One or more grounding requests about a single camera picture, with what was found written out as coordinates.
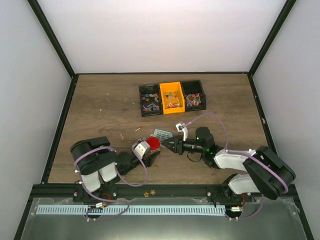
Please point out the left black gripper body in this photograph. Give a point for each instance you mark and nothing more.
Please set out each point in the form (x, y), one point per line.
(144, 160)

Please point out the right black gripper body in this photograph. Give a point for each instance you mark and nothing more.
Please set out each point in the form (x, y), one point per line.
(197, 149)

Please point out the clear plastic jar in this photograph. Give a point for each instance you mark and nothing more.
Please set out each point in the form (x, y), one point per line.
(154, 151)

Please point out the light blue slotted scoop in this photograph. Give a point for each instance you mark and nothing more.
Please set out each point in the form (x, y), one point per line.
(162, 134)

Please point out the red jar lid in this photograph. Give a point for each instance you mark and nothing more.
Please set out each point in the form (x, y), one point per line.
(154, 143)

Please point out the orange candy bin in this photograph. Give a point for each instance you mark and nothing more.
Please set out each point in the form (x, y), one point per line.
(173, 101)

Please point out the black candy bin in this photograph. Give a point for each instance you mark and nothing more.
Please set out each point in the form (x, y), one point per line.
(150, 100)
(194, 95)

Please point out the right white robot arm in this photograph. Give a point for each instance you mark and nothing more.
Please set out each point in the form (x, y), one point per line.
(264, 171)

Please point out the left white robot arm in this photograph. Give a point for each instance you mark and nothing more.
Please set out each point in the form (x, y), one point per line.
(95, 160)

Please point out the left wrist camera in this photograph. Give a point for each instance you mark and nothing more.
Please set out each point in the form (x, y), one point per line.
(139, 149)

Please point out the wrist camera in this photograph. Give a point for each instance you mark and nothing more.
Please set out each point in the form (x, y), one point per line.
(181, 128)
(139, 149)

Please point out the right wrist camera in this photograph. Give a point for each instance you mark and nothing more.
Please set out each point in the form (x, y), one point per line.
(181, 128)

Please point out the light blue slotted cable duct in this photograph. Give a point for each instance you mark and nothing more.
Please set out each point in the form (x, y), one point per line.
(133, 210)

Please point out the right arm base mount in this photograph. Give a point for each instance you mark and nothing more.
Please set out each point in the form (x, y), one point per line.
(222, 194)

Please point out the black aluminium frame rail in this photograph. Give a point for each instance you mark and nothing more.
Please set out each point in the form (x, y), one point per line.
(118, 191)

